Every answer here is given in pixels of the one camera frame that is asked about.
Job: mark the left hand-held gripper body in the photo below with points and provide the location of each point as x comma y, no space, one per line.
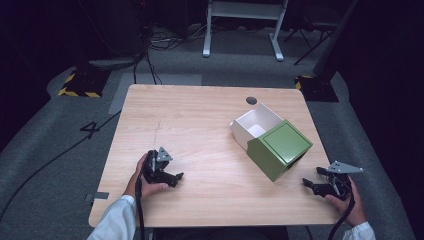
154,170

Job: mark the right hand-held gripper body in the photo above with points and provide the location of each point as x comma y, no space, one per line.
336,185

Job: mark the green drawer cabinet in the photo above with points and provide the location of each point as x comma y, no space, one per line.
283,143

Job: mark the white drawer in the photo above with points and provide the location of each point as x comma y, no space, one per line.
255,125

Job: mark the person's left hand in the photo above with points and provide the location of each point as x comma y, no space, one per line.
150,189

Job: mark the person's right hand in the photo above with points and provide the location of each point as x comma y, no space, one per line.
353,210

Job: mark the grey floor tape piece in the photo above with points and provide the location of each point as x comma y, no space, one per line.
100,195

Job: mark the black yellow striped stand base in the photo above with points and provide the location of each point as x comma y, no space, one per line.
83,85
316,90

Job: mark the dark stand with grey foot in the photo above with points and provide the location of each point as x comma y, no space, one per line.
116,62

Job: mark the black tripod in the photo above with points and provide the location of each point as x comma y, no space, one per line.
311,36

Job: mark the dark slanted stand pole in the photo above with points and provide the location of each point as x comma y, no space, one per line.
336,36

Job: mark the white metal stand frame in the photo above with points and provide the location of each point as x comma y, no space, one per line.
243,10

